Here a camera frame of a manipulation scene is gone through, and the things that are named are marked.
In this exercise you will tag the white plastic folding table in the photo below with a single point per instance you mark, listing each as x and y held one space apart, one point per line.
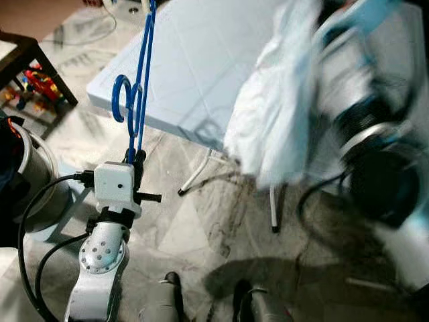
194 67

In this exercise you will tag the robot right leg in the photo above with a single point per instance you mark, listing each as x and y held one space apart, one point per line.
268 308

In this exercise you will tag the white shirt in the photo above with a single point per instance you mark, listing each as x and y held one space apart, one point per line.
275 121

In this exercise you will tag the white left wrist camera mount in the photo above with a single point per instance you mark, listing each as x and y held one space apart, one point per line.
114 188

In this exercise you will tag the robot leg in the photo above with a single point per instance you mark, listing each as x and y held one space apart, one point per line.
161 305
268 308

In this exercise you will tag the red yellow toys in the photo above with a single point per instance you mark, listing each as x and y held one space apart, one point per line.
40 84

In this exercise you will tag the black garment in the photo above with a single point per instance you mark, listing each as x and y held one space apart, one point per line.
8 201

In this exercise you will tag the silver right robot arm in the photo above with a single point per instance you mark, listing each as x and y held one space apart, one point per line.
402 248

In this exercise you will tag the blue plastic hanger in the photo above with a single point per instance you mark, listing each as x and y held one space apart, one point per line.
114 99

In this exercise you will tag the robot left leg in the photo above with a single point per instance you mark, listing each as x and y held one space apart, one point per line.
161 305

